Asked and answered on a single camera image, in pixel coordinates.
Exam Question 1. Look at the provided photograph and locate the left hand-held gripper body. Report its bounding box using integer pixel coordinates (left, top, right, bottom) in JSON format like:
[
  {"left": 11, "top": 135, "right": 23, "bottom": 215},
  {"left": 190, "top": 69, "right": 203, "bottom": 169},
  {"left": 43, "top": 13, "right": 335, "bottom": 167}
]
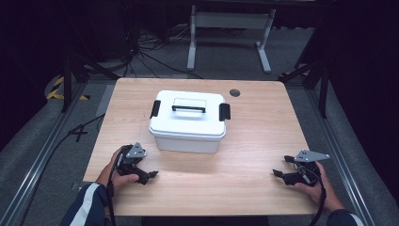
[{"left": 116, "top": 142, "right": 148, "bottom": 177}]

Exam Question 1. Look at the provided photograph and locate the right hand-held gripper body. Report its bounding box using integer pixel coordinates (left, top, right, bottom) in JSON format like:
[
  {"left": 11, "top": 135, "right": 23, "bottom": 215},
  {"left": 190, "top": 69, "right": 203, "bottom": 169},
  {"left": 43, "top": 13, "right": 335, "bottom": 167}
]
[{"left": 291, "top": 149, "right": 331, "bottom": 187}]

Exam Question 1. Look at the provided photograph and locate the white plastic storage box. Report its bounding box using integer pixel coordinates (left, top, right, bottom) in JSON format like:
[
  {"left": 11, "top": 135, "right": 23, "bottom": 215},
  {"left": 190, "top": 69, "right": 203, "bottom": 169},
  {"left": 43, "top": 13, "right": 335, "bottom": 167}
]
[{"left": 154, "top": 133, "right": 222, "bottom": 155}]

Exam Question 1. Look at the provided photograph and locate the white box lid black handle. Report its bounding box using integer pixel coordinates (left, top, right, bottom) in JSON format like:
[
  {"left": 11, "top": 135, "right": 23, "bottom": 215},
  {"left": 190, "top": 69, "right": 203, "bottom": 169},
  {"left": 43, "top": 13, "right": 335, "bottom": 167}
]
[{"left": 148, "top": 89, "right": 231, "bottom": 141}]

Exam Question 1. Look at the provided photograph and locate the person's left hand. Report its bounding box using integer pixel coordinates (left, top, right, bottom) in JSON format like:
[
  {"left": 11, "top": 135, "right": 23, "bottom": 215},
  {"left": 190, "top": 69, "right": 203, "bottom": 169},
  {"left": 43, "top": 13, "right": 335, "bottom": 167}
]
[{"left": 96, "top": 147, "right": 140, "bottom": 194}]

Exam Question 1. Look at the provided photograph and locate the person's right hand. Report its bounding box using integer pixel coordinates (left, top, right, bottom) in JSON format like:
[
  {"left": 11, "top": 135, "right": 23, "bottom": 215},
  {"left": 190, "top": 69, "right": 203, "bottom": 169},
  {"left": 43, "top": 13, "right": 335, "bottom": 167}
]
[{"left": 294, "top": 161, "right": 346, "bottom": 212}]

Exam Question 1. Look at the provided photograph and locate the black tape floor mark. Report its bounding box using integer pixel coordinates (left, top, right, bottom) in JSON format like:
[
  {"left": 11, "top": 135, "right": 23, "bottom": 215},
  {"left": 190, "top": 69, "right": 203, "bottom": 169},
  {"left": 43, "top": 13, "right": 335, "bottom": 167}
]
[{"left": 68, "top": 124, "right": 89, "bottom": 143}]

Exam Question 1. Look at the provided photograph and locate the black tripod stand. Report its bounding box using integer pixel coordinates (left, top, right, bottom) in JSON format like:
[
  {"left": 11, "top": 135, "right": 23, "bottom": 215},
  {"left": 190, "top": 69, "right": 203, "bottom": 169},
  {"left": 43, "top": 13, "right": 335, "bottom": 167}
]
[
  {"left": 60, "top": 51, "right": 120, "bottom": 114},
  {"left": 278, "top": 59, "right": 330, "bottom": 120}
]

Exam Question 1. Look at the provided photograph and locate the yellow black floor tape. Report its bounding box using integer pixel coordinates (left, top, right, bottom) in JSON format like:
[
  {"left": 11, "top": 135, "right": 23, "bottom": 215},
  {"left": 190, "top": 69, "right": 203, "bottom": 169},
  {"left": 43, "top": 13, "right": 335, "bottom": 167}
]
[{"left": 45, "top": 76, "right": 90, "bottom": 102}]

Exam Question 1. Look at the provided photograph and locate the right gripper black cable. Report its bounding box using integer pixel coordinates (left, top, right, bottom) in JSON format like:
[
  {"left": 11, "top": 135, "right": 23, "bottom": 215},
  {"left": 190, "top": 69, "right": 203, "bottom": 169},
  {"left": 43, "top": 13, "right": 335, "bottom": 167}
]
[{"left": 299, "top": 165, "right": 327, "bottom": 226}]

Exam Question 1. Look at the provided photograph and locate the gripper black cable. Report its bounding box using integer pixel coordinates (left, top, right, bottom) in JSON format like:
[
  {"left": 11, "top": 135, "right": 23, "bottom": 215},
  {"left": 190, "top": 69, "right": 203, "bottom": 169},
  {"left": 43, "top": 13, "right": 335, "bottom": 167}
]
[
  {"left": 106, "top": 153, "right": 124, "bottom": 226},
  {"left": 299, "top": 165, "right": 327, "bottom": 226}
]

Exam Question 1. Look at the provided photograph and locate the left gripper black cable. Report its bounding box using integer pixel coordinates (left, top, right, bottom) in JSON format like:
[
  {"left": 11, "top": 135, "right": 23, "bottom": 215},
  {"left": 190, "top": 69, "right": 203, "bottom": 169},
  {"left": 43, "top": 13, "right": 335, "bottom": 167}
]
[{"left": 106, "top": 153, "right": 124, "bottom": 226}]

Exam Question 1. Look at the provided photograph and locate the metal floor rail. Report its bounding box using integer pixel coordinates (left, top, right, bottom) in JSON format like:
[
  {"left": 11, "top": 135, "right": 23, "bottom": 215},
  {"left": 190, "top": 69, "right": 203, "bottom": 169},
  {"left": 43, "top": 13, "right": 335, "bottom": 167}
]
[
  {"left": 307, "top": 88, "right": 377, "bottom": 226},
  {"left": 0, "top": 80, "right": 88, "bottom": 226}
]

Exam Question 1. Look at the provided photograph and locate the long black floor cable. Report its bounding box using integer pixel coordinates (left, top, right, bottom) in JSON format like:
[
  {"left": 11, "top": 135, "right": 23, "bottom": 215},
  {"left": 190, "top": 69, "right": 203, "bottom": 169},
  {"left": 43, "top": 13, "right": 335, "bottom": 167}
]
[{"left": 18, "top": 113, "right": 106, "bottom": 226}]

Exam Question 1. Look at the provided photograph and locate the tangle of black floor cables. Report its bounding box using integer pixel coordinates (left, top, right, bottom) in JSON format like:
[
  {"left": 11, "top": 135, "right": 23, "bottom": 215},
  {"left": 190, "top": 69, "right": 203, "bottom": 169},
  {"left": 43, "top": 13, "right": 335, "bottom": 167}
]
[{"left": 121, "top": 26, "right": 205, "bottom": 80}]

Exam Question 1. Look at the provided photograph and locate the white metal desk frame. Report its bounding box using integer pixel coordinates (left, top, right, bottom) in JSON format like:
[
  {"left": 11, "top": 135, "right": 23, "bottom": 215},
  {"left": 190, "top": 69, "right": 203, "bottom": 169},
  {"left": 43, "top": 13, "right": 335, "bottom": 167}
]
[{"left": 186, "top": 4, "right": 278, "bottom": 75}]

